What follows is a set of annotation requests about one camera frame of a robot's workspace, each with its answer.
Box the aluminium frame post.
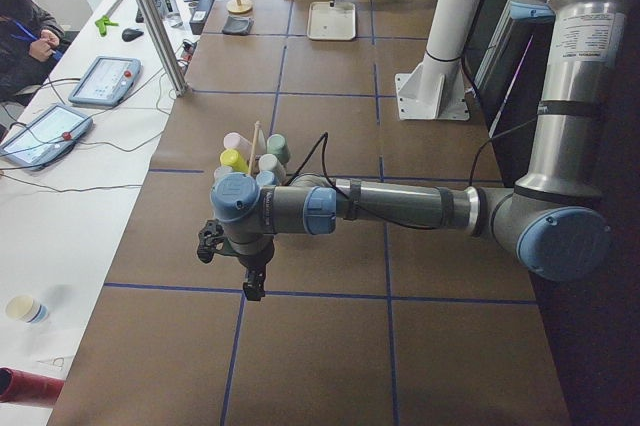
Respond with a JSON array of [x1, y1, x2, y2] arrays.
[[136, 0, 188, 97]]

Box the near teach pendant tablet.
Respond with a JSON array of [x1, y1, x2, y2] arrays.
[[1, 104, 93, 170]]

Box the black computer mouse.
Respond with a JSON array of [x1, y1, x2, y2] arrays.
[[121, 28, 144, 42]]

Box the teach pendant tablet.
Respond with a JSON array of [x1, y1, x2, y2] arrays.
[[1, 104, 93, 170], [68, 56, 141, 108]]

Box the red cylinder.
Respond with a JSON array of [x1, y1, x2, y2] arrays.
[[1, 367, 65, 407]]

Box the pink cup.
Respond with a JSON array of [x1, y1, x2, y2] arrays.
[[223, 132, 252, 159]]

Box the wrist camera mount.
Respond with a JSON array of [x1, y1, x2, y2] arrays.
[[196, 219, 226, 264]]

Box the folded grey cloth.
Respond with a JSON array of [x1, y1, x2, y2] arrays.
[[221, 15, 254, 36]]

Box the seated person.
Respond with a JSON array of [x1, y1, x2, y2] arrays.
[[1, 0, 66, 102]]

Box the beige cup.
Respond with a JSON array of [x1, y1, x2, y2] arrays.
[[258, 153, 286, 184]]

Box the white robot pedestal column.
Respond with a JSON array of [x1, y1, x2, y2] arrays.
[[395, 0, 480, 121]]

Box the black power strip box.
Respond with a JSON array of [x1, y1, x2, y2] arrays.
[[189, 0, 215, 35]]

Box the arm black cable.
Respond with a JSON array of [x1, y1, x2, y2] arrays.
[[284, 115, 539, 232]]

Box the paper cup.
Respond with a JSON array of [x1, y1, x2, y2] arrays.
[[5, 295, 49, 324]]

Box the yellow cup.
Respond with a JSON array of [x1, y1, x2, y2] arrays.
[[219, 148, 249, 174]]

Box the blue cup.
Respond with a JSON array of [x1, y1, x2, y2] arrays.
[[255, 170, 281, 187]]

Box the white wire cup rack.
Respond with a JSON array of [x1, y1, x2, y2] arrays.
[[246, 121, 271, 176]]

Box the green cup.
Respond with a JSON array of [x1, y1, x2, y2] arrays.
[[267, 133, 291, 166]]

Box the grey cup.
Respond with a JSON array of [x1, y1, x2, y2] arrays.
[[213, 165, 233, 182]]

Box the cream rabbit tray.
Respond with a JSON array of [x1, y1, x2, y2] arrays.
[[307, 1, 356, 41]]

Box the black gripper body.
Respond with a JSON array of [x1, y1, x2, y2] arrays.
[[237, 240, 274, 274]]

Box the green clamp tool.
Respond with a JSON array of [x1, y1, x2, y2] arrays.
[[95, 15, 119, 37]]

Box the far teach pendant tablet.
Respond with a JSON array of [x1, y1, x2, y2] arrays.
[[68, 56, 141, 108]]

